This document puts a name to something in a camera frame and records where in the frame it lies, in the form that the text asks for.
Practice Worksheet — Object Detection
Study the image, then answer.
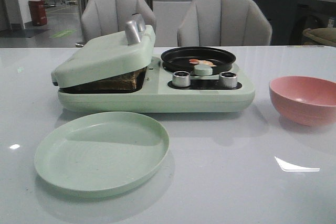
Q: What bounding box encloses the bread slice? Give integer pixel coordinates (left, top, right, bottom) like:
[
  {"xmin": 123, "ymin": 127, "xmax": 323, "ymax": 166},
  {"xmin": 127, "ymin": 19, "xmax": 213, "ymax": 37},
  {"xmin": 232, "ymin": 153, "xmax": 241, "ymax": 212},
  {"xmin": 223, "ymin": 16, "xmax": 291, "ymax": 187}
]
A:
[{"xmin": 74, "ymin": 68, "xmax": 146, "ymax": 91}]

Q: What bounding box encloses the green breakfast maker lid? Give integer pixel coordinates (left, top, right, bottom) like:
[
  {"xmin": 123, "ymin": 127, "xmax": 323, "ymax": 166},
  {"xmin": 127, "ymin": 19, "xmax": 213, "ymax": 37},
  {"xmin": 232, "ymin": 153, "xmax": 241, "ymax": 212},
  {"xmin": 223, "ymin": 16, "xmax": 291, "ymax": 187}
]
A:
[{"xmin": 51, "ymin": 18, "xmax": 155, "ymax": 88}]

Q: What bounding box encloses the pink bowl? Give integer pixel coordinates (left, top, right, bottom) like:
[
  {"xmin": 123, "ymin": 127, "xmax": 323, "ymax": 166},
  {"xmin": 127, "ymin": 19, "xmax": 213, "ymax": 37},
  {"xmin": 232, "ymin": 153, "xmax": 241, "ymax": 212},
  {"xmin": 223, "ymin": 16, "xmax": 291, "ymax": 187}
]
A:
[{"xmin": 269, "ymin": 76, "xmax": 335, "ymax": 126}]

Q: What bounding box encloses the green breakfast maker base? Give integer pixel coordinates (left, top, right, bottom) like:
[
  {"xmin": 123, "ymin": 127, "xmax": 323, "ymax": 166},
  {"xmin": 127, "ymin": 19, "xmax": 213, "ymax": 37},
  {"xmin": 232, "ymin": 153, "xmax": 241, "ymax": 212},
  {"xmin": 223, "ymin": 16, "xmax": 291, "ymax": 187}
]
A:
[{"xmin": 58, "ymin": 55, "xmax": 255, "ymax": 113}]

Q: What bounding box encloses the left silver control knob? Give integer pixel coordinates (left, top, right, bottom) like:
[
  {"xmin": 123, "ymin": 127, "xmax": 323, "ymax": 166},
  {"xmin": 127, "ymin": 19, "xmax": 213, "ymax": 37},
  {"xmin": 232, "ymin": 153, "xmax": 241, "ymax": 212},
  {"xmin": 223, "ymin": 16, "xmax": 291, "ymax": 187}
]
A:
[{"xmin": 172, "ymin": 71, "xmax": 191, "ymax": 88}]

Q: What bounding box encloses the silver control knob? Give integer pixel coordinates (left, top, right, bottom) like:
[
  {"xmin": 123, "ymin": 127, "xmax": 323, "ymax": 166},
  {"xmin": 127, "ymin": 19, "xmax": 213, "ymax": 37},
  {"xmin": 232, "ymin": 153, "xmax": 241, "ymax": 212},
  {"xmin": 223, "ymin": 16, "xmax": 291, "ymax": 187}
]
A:
[
  {"xmin": 172, "ymin": 71, "xmax": 191, "ymax": 88},
  {"xmin": 218, "ymin": 72, "xmax": 238, "ymax": 89}
]

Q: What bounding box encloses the black round frying pan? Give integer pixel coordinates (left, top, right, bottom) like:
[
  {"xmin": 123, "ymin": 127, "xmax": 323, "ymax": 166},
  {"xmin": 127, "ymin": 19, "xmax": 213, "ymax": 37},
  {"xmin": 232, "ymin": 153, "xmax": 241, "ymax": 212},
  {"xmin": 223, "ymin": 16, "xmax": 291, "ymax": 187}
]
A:
[{"xmin": 161, "ymin": 46, "xmax": 236, "ymax": 76}]

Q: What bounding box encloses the right silver control knob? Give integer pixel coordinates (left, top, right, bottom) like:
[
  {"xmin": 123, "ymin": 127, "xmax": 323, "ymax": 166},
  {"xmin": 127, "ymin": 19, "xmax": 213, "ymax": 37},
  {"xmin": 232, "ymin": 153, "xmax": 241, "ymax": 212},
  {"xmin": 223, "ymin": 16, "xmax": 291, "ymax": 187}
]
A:
[{"xmin": 218, "ymin": 72, "xmax": 238, "ymax": 89}]

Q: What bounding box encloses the right grey upholstered chair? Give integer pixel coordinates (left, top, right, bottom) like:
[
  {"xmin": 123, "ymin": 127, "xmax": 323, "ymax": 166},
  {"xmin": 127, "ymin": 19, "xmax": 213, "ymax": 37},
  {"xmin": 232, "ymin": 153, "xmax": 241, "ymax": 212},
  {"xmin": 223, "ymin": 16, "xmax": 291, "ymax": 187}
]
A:
[{"xmin": 177, "ymin": 0, "xmax": 272, "ymax": 47}]

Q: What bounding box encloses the grey upholstered chair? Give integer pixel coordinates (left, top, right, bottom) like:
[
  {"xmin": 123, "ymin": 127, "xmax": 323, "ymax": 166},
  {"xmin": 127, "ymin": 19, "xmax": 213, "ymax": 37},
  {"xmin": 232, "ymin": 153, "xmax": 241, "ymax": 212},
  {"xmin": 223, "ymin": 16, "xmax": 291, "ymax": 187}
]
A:
[
  {"xmin": 177, "ymin": 0, "xmax": 272, "ymax": 47},
  {"xmin": 81, "ymin": 0, "xmax": 156, "ymax": 43}
]

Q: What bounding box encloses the light green plate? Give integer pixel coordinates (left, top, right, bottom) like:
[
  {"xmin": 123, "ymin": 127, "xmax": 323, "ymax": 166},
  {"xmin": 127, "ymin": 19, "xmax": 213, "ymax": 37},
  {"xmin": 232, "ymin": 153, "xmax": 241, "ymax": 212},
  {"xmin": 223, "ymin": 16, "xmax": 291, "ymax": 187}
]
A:
[{"xmin": 34, "ymin": 112, "xmax": 170, "ymax": 198}]

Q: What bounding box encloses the left grey upholstered chair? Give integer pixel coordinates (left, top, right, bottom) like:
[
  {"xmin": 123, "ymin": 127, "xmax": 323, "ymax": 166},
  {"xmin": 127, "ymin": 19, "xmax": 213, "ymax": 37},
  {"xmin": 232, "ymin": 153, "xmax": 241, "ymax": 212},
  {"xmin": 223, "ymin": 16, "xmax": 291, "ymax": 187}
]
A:
[{"xmin": 81, "ymin": 0, "xmax": 156, "ymax": 43}]

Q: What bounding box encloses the red trash bin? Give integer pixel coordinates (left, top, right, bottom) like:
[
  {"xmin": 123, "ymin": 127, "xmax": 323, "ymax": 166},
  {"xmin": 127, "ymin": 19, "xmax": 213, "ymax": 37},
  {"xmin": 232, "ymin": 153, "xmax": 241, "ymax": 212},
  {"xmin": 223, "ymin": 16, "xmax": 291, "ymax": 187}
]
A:
[{"xmin": 28, "ymin": 0, "xmax": 47, "ymax": 26}]

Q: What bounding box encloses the beige sofa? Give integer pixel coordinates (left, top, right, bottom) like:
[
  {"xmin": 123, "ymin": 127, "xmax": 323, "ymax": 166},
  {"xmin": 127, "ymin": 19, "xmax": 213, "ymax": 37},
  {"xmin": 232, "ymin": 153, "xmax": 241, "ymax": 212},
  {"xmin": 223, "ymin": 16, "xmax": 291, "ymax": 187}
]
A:
[{"xmin": 302, "ymin": 27, "xmax": 335, "ymax": 47}]

